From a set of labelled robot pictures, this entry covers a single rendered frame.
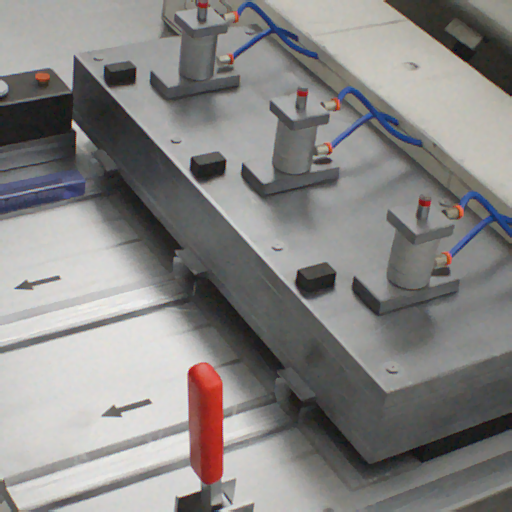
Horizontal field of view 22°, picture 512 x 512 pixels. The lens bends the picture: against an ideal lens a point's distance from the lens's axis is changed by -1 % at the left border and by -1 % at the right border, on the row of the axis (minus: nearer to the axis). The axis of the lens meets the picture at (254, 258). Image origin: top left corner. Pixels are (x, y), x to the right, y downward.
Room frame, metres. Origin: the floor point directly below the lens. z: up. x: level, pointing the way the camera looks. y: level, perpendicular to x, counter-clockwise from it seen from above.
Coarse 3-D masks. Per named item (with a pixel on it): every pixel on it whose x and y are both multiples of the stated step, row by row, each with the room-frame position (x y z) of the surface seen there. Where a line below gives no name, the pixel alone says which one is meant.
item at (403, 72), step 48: (192, 0) 0.97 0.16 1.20; (240, 0) 0.92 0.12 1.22; (288, 0) 0.89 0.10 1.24; (336, 0) 0.90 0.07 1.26; (288, 48) 0.88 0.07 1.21; (336, 48) 0.84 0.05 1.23; (384, 48) 0.85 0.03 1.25; (432, 48) 0.87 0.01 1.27; (384, 96) 0.80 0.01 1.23; (432, 96) 0.81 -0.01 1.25; (480, 96) 0.82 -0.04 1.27; (432, 144) 0.77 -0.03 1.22; (480, 144) 0.77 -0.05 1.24; (480, 192) 0.74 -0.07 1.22
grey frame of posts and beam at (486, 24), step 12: (444, 0) 0.93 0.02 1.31; (456, 0) 0.89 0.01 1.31; (468, 0) 0.86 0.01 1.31; (480, 0) 0.85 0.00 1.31; (492, 0) 0.84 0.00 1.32; (504, 0) 0.84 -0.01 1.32; (456, 12) 0.94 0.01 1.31; (468, 12) 0.90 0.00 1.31; (480, 12) 0.86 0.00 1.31; (492, 12) 0.84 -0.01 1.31; (504, 12) 0.83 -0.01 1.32; (480, 24) 0.90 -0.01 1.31; (492, 24) 0.86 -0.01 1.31; (504, 24) 0.83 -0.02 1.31; (492, 36) 0.90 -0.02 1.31; (504, 36) 0.86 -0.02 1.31; (504, 48) 0.91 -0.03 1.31
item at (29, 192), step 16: (48, 176) 0.80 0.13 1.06; (64, 176) 0.80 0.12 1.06; (80, 176) 0.80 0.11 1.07; (0, 192) 0.77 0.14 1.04; (16, 192) 0.78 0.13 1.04; (32, 192) 0.78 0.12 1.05; (48, 192) 0.79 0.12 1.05; (64, 192) 0.79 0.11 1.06; (80, 192) 0.80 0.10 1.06; (0, 208) 0.77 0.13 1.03; (16, 208) 0.78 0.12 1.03
